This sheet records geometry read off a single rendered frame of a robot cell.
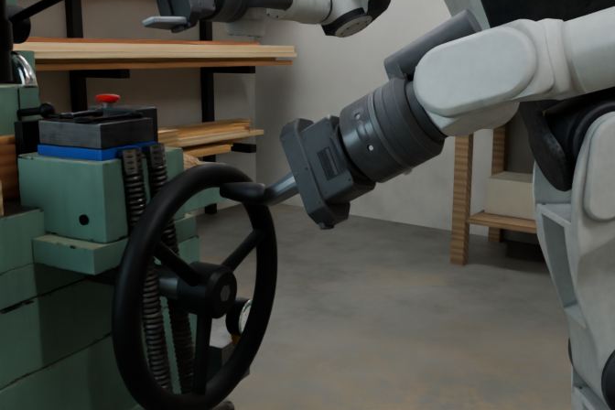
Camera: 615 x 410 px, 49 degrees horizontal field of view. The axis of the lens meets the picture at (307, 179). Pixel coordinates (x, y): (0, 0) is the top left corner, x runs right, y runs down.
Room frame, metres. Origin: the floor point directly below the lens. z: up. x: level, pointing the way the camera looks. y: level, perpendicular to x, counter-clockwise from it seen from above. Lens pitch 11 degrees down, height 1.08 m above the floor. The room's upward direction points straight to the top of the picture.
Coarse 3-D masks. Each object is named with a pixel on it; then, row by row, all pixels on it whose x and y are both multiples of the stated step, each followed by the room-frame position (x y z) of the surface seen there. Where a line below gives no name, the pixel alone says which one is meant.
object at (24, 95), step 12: (0, 84) 0.90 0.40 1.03; (12, 84) 0.90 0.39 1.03; (24, 84) 0.90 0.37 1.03; (0, 96) 0.85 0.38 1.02; (12, 96) 0.87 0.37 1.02; (24, 96) 0.88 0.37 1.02; (36, 96) 0.90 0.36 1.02; (0, 108) 0.85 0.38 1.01; (12, 108) 0.86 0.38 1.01; (24, 108) 0.88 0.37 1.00; (0, 120) 0.85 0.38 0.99; (12, 120) 0.86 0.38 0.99; (0, 132) 0.85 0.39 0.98; (12, 132) 0.86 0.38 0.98
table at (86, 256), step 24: (216, 192) 1.05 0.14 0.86; (0, 216) 0.72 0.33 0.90; (24, 216) 0.73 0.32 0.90; (192, 216) 0.85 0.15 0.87; (0, 240) 0.71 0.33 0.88; (24, 240) 0.73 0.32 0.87; (48, 240) 0.73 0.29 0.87; (72, 240) 0.73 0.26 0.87; (120, 240) 0.73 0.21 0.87; (0, 264) 0.70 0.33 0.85; (24, 264) 0.73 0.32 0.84; (48, 264) 0.73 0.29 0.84; (72, 264) 0.71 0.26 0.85; (96, 264) 0.70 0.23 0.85
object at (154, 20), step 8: (152, 16) 0.91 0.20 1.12; (160, 16) 0.92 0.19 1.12; (168, 16) 0.93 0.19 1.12; (176, 16) 0.94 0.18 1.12; (144, 24) 0.92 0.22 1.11; (152, 24) 0.91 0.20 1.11; (160, 24) 0.92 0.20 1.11; (168, 24) 0.94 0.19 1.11; (176, 24) 0.95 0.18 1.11; (184, 24) 0.96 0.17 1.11; (176, 32) 0.96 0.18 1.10
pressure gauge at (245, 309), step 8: (240, 304) 1.01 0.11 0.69; (248, 304) 1.02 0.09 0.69; (232, 312) 1.00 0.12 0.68; (240, 312) 1.00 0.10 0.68; (248, 312) 1.02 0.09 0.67; (232, 320) 1.00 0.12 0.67; (240, 320) 0.99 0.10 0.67; (232, 328) 1.00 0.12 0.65; (240, 328) 0.99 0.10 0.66; (232, 336) 1.03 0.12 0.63; (240, 336) 1.01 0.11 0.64
